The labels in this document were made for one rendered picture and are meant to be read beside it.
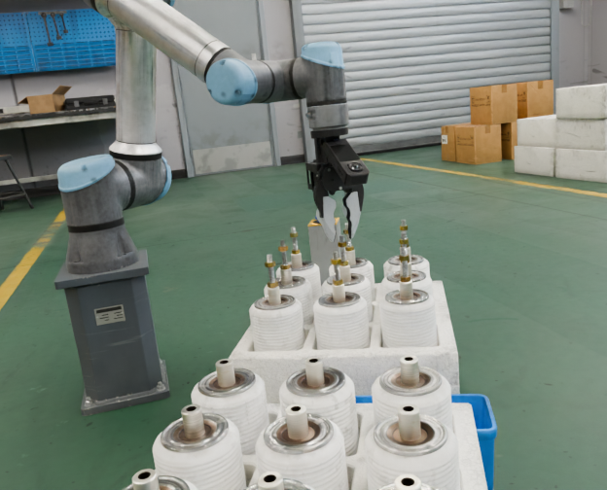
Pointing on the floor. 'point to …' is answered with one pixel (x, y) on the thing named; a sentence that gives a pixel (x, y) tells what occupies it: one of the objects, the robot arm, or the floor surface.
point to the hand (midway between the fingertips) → (342, 233)
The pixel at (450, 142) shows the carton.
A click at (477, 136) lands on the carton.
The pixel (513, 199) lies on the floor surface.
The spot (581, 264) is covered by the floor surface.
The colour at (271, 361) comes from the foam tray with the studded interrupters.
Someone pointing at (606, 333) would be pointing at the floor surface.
